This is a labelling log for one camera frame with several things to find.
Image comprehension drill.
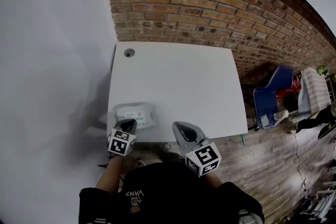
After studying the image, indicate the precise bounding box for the checked cloth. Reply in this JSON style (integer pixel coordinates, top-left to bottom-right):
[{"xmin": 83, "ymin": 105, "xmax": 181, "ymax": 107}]
[{"xmin": 298, "ymin": 67, "xmax": 332, "ymax": 116}]

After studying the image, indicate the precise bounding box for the person's right forearm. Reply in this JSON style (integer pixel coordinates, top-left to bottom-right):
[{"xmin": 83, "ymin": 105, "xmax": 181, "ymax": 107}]
[{"xmin": 203, "ymin": 174, "xmax": 224, "ymax": 190}]

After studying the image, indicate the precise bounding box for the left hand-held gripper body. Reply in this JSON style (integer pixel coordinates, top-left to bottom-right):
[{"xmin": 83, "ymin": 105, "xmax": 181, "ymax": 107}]
[{"xmin": 106, "ymin": 127, "xmax": 138, "ymax": 157}]

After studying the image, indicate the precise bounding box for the person in black shirt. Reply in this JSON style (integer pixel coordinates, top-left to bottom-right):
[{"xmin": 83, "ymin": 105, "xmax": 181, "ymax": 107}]
[{"xmin": 78, "ymin": 162, "xmax": 265, "ymax": 224}]

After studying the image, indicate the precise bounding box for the person's left forearm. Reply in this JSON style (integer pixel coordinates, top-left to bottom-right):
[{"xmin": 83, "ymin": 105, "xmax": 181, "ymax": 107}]
[{"xmin": 96, "ymin": 155, "xmax": 124, "ymax": 195}]

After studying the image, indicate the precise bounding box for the white wet wipe pack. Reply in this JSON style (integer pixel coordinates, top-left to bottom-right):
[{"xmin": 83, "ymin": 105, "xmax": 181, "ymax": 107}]
[{"xmin": 112, "ymin": 102, "xmax": 158, "ymax": 131}]

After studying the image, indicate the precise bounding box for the metal equipment rack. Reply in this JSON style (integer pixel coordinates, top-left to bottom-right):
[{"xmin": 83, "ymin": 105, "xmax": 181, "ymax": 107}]
[{"xmin": 296, "ymin": 180, "xmax": 336, "ymax": 224}]

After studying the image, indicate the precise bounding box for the red bag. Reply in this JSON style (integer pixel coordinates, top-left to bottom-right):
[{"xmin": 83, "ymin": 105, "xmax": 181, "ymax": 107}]
[{"xmin": 275, "ymin": 73, "xmax": 302, "ymax": 98}]

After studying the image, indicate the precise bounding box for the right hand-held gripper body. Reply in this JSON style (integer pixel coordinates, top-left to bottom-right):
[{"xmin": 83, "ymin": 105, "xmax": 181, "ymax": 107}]
[{"xmin": 180, "ymin": 137, "xmax": 223, "ymax": 178}]

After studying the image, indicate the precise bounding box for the thin floor cable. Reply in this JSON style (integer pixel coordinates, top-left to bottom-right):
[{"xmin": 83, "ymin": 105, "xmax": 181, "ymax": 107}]
[{"xmin": 293, "ymin": 133, "xmax": 308, "ymax": 187}]

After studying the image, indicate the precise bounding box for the blue chair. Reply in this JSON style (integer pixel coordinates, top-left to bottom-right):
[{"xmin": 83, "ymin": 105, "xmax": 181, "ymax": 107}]
[{"xmin": 253, "ymin": 65, "xmax": 295, "ymax": 130}]

